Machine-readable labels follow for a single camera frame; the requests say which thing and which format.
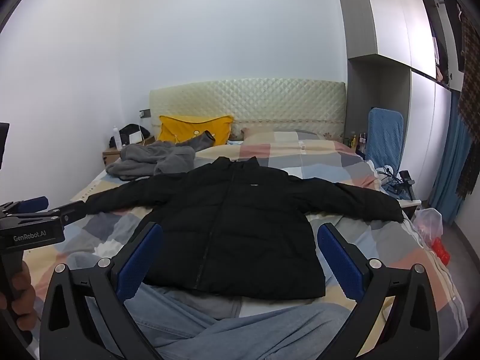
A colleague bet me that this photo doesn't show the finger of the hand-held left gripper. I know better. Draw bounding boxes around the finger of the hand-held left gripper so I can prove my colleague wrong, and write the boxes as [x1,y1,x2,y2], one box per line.
[17,196,49,213]
[47,200,88,224]

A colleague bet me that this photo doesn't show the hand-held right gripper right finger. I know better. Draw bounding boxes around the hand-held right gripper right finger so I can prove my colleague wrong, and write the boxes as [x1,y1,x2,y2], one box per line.
[317,222,440,360]

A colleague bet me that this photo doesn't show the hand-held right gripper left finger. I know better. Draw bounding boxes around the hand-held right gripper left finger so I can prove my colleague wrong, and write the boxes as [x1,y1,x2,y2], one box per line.
[38,222,166,360]

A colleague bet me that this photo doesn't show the black puffer jacket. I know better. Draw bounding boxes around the black puffer jacket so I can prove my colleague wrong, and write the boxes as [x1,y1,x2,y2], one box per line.
[85,156,405,301]

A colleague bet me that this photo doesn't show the person's left hand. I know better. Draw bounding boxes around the person's left hand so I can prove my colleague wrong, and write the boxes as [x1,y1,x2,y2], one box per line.
[0,260,39,322]

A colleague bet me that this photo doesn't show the brown cardboard box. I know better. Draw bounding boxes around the brown cardboard box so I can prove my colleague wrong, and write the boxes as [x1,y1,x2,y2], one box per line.
[102,137,156,166]

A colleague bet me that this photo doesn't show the grey fleece garment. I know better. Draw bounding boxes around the grey fleece garment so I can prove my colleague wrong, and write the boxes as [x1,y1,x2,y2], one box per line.
[106,130,216,181]

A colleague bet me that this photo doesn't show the clear plastic bag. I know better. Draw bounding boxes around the clear plastic bag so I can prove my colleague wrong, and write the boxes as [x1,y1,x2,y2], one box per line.
[412,207,444,248]

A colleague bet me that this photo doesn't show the checkered bed duvet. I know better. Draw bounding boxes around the checkered bed duvet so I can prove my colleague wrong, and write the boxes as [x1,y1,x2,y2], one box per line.
[22,129,469,360]

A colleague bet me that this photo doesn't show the red packet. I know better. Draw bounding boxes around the red packet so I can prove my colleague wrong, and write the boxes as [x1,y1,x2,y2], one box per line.
[431,237,452,265]

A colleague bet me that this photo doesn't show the black bag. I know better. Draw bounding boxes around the black bag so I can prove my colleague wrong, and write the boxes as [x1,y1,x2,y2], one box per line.
[109,124,151,147]

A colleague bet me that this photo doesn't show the light grey garment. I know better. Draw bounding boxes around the light grey garment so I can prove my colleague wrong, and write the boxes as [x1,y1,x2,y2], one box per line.
[84,283,361,360]

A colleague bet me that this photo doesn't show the small toiletry bottles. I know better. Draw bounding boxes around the small toiletry bottles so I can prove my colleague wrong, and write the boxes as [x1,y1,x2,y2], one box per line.
[347,131,368,149]

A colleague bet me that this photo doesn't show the blue cloth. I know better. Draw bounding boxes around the blue cloth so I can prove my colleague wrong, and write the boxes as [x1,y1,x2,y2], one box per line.
[365,107,406,181]

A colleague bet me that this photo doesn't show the yellow garment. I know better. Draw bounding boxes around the yellow garment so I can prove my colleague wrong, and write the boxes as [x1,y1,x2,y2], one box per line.
[157,115,234,147]

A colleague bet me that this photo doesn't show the blue curtain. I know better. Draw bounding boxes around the blue curtain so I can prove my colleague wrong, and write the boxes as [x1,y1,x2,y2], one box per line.
[427,90,474,216]

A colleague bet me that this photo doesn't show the cream quilted headboard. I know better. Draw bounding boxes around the cream quilted headboard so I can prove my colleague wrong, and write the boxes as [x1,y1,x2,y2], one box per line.
[149,79,346,141]

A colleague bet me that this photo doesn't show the plaid hanging garment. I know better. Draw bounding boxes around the plaid hanging garment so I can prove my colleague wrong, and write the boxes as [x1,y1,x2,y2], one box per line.
[455,11,480,199]

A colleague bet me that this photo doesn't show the grey and white wardrobe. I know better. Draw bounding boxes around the grey and white wardrobe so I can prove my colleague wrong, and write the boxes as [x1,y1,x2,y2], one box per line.
[332,0,466,211]

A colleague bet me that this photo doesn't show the black device with cables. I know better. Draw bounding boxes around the black device with cables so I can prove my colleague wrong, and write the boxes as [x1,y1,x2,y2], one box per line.
[377,167,417,201]

